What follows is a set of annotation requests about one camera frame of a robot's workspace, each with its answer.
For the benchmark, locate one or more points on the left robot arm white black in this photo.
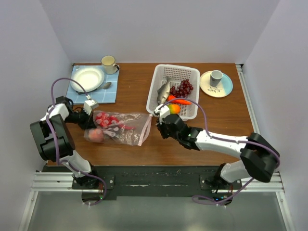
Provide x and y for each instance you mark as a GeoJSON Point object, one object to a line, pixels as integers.
{"type": "Point", "coordinates": [55, 143]}

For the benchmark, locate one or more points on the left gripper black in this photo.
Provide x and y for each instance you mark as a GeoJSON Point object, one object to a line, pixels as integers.
{"type": "Point", "coordinates": [89, 124]}

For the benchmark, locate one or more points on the aluminium frame rail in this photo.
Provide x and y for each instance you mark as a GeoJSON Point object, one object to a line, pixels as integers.
{"type": "Point", "coordinates": [54, 205]}

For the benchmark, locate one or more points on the fake red chili pepper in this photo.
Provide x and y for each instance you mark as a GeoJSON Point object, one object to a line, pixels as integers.
{"type": "Point", "coordinates": [122, 126]}

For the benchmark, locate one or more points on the fake mango green orange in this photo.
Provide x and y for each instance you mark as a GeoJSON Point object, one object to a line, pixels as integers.
{"type": "Point", "coordinates": [174, 108]}

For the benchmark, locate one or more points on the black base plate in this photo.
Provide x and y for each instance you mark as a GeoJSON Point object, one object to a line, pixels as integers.
{"type": "Point", "coordinates": [164, 181]}

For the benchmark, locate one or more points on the fake purple grapes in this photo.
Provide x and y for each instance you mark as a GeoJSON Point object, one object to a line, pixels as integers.
{"type": "Point", "coordinates": [183, 90]}

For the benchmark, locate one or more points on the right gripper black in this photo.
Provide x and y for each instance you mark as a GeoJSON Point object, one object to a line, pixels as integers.
{"type": "Point", "coordinates": [160, 127]}

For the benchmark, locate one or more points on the pastel plate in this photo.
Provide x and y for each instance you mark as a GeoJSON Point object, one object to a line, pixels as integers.
{"type": "Point", "coordinates": [223, 88]}

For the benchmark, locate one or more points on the cream mug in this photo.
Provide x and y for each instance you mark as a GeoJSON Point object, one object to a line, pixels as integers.
{"type": "Point", "coordinates": [109, 64]}

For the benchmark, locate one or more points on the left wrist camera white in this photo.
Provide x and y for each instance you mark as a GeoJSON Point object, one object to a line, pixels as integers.
{"type": "Point", "coordinates": [89, 106]}

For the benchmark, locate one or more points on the fake red bell pepper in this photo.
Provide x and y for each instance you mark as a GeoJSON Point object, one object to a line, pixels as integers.
{"type": "Point", "coordinates": [105, 120]}

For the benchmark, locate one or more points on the fake carrot orange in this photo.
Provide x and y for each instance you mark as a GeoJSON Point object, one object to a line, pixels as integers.
{"type": "Point", "coordinates": [173, 99]}

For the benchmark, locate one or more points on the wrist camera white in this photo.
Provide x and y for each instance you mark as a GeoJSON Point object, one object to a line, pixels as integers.
{"type": "Point", "coordinates": [161, 112]}
{"type": "Point", "coordinates": [89, 106]}

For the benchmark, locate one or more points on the blue checkered cloth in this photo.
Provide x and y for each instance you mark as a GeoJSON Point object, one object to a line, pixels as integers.
{"type": "Point", "coordinates": [101, 96]}

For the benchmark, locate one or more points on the small grey cup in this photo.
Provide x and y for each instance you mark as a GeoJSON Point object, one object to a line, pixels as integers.
{"type": "Point", "coordinates": [215, 78]}

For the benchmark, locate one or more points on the clear zip top bag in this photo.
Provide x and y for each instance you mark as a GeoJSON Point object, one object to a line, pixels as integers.
{"type": "Point", "coordinates": [136, 137]}

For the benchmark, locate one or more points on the white plastic basket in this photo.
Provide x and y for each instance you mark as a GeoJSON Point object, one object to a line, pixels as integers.
{"type": "Point", "coordinates": [177, 73]}

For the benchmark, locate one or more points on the fake fish grey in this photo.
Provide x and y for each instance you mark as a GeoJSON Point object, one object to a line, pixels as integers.
{"type": "Point", "coordinates": [164, 91]}

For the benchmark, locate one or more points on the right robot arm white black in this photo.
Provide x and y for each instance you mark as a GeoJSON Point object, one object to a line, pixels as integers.
{"type": "Point", "coordinates": [256, 157]}

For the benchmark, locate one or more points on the fake peach pink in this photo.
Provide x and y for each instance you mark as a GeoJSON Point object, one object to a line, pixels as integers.
{"type": "Point", "coordinates": [96, 135]}

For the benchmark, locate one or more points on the white bowl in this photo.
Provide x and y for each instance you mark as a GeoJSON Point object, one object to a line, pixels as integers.
{"type": "Point", "coordinates": [90, 78]}

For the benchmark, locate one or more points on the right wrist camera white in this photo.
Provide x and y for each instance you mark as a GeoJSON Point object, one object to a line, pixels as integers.
{"type": "Point", "coordinates": [161, 112]}

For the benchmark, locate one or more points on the metal spoon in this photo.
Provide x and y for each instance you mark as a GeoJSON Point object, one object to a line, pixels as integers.
{"type": "Point", "coordinates": [105, 86]}

